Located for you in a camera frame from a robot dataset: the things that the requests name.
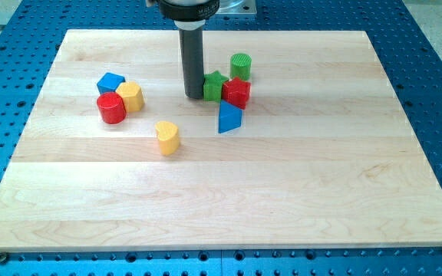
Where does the yellow hexagon block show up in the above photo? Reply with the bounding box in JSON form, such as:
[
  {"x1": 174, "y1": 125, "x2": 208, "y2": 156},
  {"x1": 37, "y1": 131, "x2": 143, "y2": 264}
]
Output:
[{"x1": 116, "y1": 81, "x2": 144, "y2": 113}]

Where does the yellow heart block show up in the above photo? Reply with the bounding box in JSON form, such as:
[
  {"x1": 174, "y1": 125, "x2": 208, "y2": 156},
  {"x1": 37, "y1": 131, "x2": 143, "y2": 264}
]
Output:
[{"x1": 154, "y1": 121, "x2": 180, "y2": 156}]

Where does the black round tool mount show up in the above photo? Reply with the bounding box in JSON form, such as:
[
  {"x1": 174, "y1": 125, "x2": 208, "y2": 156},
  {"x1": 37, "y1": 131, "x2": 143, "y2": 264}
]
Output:
[{"x1": 157, "y1": 0, "x2": 219, "y2": 21}]

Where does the light wooden board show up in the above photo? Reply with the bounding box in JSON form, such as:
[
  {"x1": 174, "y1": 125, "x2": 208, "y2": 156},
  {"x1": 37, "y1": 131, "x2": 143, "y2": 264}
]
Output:
[{"x1": 0, "y1": 29, "x2": 442, "y2": 252}]

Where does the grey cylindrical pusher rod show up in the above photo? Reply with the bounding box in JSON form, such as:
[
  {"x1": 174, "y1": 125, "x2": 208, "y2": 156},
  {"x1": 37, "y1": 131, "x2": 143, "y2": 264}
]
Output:
[{"x1": 174, "y1": 20, "x2": 205, "y2": 100}]

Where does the blue triangle block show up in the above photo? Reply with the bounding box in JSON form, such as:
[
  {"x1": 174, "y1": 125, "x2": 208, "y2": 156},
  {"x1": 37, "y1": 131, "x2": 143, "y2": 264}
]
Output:
[{"x1": 218, "y1": 100, "x2": 242, "y2": 133}]

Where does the green star block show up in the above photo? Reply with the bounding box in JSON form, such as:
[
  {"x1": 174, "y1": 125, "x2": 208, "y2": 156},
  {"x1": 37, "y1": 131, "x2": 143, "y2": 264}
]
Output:
[{"x1": 203, "y1": 71, "x2": 229, "y2": 102}]

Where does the red cylinder block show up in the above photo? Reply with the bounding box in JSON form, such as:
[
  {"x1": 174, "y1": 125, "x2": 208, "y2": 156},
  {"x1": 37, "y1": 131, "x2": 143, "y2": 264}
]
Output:
[{"x1": 96, "y1": 92, "x2": 127, "y2": 124}]

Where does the red star block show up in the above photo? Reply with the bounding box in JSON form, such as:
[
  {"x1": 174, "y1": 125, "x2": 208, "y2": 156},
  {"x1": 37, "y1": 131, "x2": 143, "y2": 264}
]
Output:
[{"x1": 222, "y1": 77, "x2": 251, "y2": 110}]

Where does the blue cube block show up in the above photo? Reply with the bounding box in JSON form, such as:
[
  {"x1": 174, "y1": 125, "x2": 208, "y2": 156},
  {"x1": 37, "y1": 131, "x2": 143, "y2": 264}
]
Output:
[{"x1": 97, "y1": 72, "x2": 126, "y2": 94}]

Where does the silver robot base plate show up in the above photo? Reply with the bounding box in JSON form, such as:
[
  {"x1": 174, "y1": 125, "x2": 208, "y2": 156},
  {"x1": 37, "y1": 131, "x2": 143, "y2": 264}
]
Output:
[{"x1": 216, "y1": 0, "x2": 257, "y2": 18}]

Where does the green cylinder block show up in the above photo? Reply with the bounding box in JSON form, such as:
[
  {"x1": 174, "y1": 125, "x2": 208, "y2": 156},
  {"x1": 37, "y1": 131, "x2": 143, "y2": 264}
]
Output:
[{"x1": 230, "y1": 53, "x2": 252, "y2": 81}]

